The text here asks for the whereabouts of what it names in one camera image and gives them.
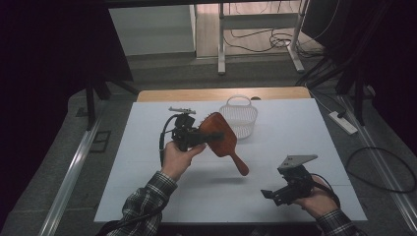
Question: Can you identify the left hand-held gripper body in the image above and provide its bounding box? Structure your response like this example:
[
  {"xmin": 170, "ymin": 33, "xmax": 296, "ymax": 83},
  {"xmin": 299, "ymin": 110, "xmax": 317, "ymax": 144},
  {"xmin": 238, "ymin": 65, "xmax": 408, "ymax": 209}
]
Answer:
[{"xmin": 168, "ymin": 106, "xmax": 201, "ymax": 152}]

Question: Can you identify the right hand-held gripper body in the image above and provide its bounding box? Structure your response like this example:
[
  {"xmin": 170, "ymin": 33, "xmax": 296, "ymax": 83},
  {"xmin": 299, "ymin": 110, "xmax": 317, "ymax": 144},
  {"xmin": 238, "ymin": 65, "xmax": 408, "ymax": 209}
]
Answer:
[{"xmin": 271, "ymin": 154, "xmax": 319, "ymax": 207}]

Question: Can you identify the brown wooden hairbrush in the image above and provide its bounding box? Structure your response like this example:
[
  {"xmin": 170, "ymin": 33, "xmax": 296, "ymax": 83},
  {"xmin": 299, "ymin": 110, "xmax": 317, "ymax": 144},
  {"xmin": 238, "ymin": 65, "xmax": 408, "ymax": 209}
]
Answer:
[{"xmin": 198, "ymin": 111, "xmax": 250, "ymax": 177}]

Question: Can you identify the white plastic basket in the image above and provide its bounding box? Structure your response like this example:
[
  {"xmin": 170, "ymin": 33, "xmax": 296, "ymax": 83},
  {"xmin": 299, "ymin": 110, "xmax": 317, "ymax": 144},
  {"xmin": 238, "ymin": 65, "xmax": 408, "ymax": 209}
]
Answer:
[{"xmin": 218, "ymin": 94, "xmax": 259, "ymax": 141}]

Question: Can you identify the person's left hand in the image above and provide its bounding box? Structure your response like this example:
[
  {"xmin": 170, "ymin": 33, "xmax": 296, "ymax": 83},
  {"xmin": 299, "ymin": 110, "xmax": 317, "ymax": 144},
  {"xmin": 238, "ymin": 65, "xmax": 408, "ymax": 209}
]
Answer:
[{"xmin": 160, "ymin": 141, "xmax": 208, "ymax": 183}]

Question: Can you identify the person's right hand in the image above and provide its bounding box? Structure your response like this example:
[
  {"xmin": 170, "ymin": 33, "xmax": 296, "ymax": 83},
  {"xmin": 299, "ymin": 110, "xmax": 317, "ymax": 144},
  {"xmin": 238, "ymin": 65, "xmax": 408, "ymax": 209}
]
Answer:
[{"xmin": 293, "ymin": 176, "xmax": 341, "ymax": 220}]

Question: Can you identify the wooden table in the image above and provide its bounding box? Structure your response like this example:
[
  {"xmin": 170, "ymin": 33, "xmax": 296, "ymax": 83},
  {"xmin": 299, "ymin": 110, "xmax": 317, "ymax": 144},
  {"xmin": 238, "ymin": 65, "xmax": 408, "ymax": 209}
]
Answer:
[{"xmin": 136, "ymin": 86, "xmax": 312, "ymax": 103}]

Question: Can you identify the white table cover board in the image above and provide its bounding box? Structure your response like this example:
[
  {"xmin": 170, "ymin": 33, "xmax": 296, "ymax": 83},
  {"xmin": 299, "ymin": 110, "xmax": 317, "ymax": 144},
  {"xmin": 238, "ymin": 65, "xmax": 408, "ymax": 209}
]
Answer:
[{"xmin": 93, "ymin": 98, "xmax": 368, "ymax": 224}]

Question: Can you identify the white power strip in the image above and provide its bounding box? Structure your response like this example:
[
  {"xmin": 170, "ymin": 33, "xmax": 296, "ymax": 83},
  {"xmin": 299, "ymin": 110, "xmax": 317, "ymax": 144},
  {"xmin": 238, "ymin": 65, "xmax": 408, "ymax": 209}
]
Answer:
[{"xmin": 328, "ymin": 110, "xmax": 359, "ymax": 136}]

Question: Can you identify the black floor plate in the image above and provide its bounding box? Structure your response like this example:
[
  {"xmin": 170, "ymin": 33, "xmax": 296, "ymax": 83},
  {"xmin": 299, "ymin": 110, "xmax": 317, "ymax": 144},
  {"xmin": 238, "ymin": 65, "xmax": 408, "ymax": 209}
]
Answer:
[{"xmin": 89, "ymin": 130, "xmax": 112, "ymax": 154}]

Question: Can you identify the black tripod stand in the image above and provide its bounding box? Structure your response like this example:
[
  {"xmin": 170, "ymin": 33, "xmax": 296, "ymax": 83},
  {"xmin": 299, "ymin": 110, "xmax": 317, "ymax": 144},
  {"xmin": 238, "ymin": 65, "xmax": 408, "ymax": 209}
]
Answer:
[
  {"xmin": 84, "ymin": 74, "xmax": 141, "ymax": 132},
  {"xmin": 294, "ymin": 53, "xmax": 377, "ymax": 127}
]

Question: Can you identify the white cabinet panel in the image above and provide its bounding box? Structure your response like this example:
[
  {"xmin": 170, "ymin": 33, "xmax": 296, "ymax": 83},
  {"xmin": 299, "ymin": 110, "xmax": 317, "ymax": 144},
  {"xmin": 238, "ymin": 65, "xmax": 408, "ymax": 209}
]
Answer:
[{"xmin": 108, "ymin": 4, "xmax": 197, "ymax": 57}]

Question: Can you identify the left hand-held gripper cable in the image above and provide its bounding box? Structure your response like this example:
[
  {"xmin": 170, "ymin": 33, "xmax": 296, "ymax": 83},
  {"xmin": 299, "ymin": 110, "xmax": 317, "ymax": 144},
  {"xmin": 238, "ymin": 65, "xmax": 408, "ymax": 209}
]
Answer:
[{"xmin": 158, "ymin": 113, "xmax": 181, "ymax": 168}]

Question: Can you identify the hand-held gripper cable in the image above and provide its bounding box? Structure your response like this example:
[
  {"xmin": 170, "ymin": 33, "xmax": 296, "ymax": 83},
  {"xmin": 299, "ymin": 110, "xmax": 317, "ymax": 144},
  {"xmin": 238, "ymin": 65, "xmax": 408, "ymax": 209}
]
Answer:
[
  {"xmin": 309, "ymin": 172, "xmax": 342, "ymax": 209},
  {"xmin": 158, "ymin": 113, "xmax": 181, "ymax": 168}
]

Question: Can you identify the right hand-held gripper cable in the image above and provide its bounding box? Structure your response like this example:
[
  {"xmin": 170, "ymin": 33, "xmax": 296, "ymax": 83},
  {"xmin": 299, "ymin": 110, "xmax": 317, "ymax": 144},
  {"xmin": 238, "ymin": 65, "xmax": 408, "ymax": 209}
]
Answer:
[{"xmin": 309, "ymin": 172, "xmax": 342, "ymax": 209}]

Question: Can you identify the aluminium floor rail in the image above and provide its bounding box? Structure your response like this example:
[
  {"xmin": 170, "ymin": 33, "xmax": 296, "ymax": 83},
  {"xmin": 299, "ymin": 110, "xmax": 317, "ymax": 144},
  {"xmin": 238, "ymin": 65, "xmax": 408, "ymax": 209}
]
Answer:
[
  {"xmin": 337, "ymin": 94, "xmax": 417, "ymax": 234},
  {"xmin": 38, "ymin": 101, "xmax": 110, "ymax": 236}
]

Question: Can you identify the black floor cable loop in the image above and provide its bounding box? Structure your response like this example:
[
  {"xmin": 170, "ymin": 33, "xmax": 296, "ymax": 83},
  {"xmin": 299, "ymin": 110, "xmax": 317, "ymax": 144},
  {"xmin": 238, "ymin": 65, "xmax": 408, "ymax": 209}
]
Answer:
[{"xmin": 346, "ymin": 146, "xmax": 417, "ymax": 195}]

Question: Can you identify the tangle of floor cables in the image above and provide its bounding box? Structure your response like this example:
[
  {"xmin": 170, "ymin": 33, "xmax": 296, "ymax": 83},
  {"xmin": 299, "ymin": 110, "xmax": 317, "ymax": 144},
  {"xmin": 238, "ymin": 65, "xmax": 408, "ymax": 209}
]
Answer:
[{"xmin": 223, "ymin": 28, "xmax": 325, "ymax": 59}]

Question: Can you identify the white desk frame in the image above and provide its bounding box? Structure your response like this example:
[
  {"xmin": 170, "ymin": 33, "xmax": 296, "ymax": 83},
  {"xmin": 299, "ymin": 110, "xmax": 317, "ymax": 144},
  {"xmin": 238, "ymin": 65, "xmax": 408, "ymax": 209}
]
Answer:
[{"xmin": 217, "ymin": 0, "xmax": 310, "ymax": 76}]

